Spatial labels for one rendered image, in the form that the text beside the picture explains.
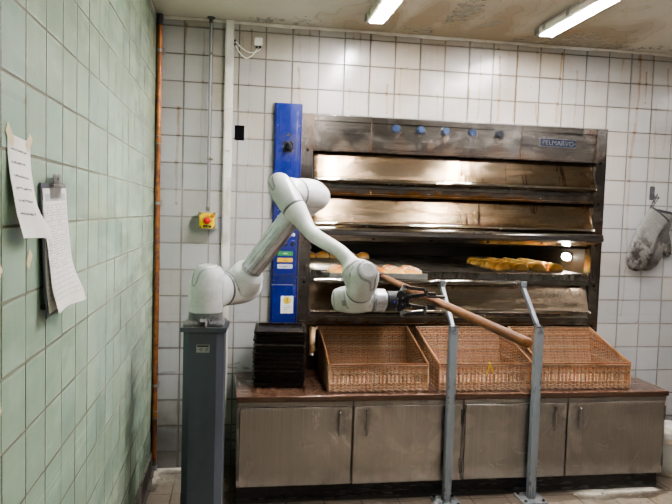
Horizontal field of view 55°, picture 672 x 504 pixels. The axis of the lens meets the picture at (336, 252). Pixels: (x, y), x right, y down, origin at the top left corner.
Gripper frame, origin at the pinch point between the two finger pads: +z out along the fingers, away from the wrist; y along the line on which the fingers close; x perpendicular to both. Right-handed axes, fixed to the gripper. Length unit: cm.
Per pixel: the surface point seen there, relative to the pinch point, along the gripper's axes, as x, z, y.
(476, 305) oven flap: -135, 72, 21
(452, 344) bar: -76, 36, 33
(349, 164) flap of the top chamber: -138, -12, -62
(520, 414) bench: -82, 79, 73
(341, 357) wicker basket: -129, -13, 52
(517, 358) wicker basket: -105, 86, 47
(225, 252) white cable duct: -136, -83, -7
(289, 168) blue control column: -134, -48, -58
